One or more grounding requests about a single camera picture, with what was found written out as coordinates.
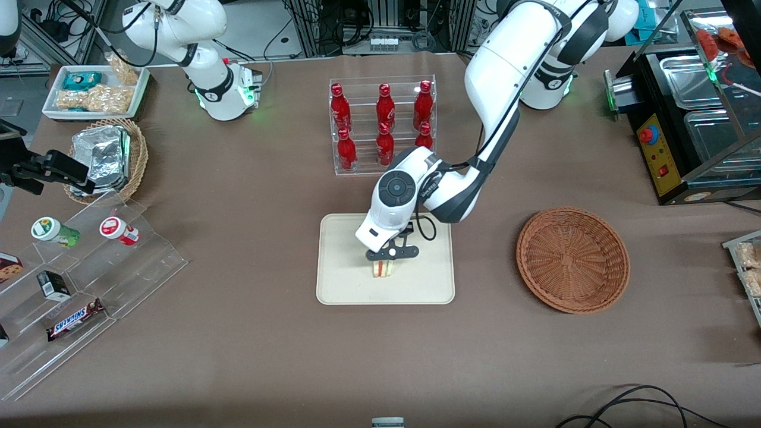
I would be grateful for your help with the snickers chocolate bar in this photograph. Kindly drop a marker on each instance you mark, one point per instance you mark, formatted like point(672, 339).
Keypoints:
point(74, 321)

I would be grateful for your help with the red lidded cup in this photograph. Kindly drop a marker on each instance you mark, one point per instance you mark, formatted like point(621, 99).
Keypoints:
point(118, 229)

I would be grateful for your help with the teal snack packet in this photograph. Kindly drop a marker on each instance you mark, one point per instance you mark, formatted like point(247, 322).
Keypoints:
point(82, 80)

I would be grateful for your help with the clear bagged snack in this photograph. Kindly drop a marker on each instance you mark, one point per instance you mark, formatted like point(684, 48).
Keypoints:
point(750, 254)
point(754, 283)

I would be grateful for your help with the clear acrylic bottle rack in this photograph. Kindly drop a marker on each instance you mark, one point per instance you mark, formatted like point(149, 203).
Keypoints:
point(362, 169)

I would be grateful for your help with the grey metal edge tray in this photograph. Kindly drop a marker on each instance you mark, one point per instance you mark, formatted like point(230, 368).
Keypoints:
point(750, 309)

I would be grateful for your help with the clear acrylic stepped stand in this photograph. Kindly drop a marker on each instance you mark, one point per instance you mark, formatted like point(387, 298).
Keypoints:
point(137, 261)

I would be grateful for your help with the large clear nut bag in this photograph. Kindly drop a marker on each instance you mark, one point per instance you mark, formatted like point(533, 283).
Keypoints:
point(95, 100)

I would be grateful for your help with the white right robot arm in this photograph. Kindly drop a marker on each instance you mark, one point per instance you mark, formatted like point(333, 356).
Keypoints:
point(208, 65)

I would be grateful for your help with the small black box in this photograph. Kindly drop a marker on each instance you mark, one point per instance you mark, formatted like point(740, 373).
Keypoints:
point(53, 285)

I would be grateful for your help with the black food warmer cabinet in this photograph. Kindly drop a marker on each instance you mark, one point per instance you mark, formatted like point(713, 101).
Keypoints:
point(678, 148)

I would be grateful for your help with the red emergency stop button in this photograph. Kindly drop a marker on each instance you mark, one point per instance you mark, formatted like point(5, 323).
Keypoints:
point(648, 134)

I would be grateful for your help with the small clear nut bag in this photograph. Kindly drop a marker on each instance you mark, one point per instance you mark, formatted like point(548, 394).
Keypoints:
point(123, 68)

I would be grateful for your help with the white rectangular snack tray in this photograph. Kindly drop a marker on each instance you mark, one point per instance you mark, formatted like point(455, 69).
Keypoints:
point(140, 89)

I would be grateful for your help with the light oval wicker basket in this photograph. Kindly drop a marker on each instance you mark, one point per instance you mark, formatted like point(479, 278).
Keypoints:
point(138, 157)

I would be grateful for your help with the foil wrapped food pack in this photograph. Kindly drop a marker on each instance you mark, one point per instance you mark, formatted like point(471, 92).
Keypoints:
point(104, 154)

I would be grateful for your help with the cookie snack box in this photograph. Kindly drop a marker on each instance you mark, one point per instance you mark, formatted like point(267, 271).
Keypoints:
point(9, 268)

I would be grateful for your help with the teal paper box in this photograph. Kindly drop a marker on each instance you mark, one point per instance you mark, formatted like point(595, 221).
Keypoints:
point(647, 27)

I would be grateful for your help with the brown round wicker basket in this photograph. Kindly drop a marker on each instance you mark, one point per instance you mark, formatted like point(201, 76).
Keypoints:
point(571, 260)

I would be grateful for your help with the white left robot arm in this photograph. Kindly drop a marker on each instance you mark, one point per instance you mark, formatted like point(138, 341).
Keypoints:
point(505, 65)

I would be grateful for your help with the triangular sandwich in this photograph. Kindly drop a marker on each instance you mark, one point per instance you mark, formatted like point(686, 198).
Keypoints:
point(383, 270)

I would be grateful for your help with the cream rectangular tray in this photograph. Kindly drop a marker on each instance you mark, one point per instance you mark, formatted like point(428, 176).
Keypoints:
point(345, 279)

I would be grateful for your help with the green lidded cup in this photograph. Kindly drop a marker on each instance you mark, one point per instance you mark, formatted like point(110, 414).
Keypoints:
point(52, 230)

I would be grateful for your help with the red wrapped food item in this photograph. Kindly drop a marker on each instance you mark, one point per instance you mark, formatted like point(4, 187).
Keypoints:
point(713, 41)

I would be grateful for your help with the red cola bottle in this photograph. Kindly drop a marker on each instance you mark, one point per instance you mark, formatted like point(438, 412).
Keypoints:
point(424, 137)
point(339, 110)
point(346, 153)
point(423, 107)
point(384, 145)
point(385, 110)

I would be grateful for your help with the grey camera mount top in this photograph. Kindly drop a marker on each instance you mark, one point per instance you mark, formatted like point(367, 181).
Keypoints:
point(387, 422)

